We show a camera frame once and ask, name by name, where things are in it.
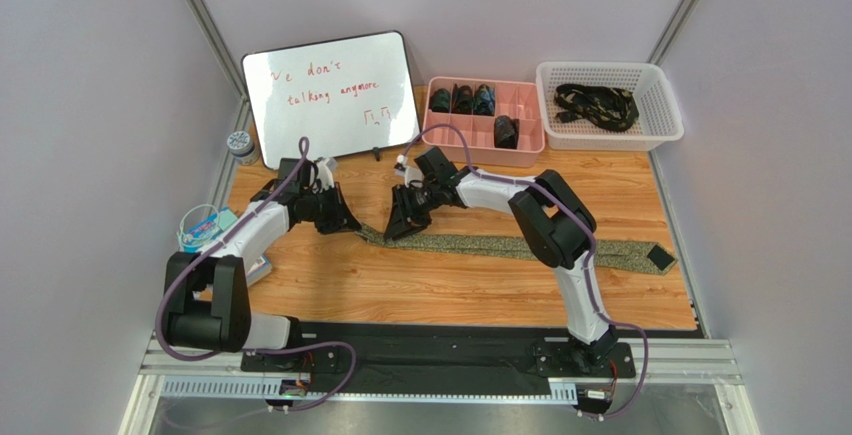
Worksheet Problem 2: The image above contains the green patterned tie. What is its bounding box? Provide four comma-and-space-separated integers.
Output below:
356, 224, 678, 276

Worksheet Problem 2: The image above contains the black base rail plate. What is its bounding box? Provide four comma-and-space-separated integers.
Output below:
176, 316, 707, 397

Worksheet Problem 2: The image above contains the small patterned round jar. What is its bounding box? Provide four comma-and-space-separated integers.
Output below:
226, 130, 260, 166

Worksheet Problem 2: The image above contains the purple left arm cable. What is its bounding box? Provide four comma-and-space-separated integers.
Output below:
154, 135, 359, 413

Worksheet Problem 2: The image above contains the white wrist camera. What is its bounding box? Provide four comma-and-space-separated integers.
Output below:
394, 154, 419, 179
314, 158, 338, 191

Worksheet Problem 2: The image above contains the aluminium frame rail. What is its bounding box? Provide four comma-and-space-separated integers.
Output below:
118, 339, 758, 434

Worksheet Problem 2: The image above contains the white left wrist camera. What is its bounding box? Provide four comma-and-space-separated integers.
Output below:
314, 158, 338, 191

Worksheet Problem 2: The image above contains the pink divided organizer box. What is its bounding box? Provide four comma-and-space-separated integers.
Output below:
423, 76, 545, 168

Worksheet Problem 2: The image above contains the white plastic basket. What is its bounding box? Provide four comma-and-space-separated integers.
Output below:
536, 61, 684, 152

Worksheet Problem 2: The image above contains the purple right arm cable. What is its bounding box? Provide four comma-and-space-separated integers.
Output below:
397, 123, 650, 420

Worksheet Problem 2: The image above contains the light blue power adapter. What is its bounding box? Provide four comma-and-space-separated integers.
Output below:
214, 209, 238, 232

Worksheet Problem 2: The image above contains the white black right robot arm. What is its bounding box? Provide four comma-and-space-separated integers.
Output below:
384, 146, 617, 364

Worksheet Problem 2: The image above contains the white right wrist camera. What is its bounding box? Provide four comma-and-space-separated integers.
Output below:
394, 154, 419, 179

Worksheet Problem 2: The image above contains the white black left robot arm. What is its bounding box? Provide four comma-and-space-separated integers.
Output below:
156, 158, 361, 361

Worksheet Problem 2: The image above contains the white whiteboard black frame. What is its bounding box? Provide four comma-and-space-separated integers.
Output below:
241, 31, 421, 169

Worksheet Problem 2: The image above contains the black camouflage tie in basket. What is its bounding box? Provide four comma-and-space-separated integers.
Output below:
553, 83, 639, 133

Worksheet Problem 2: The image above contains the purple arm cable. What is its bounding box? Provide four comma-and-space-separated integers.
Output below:
154, 135, 359, 413
397, 123, 650, 420

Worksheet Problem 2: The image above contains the white adapter cable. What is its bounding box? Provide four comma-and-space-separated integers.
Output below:
176, 203, 221, 254

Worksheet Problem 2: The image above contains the rolled dark tie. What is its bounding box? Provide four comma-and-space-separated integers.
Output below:
428, 88, 452, 113
472, 83, 496, 116
493, 115, 520, 150
451, 84, 474, 115

